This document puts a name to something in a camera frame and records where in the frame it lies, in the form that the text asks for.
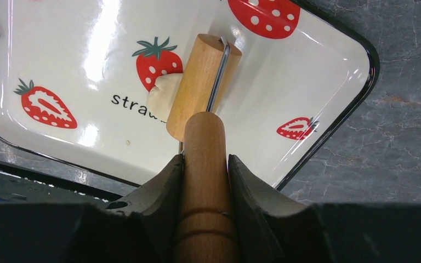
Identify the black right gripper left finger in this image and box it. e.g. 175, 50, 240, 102
0, 155, 184, 262

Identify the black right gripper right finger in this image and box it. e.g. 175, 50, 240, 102
228, 155, 421, 262

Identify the wooden dough roller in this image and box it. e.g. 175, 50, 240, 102
166, 33, 241, 262

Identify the white strawberry enamel tray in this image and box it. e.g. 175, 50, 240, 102
0, 1, 379, 187

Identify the small dough ball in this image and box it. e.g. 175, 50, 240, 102
146, 73, 183, 122

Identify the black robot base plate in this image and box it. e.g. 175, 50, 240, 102
0, 161, 121, 208

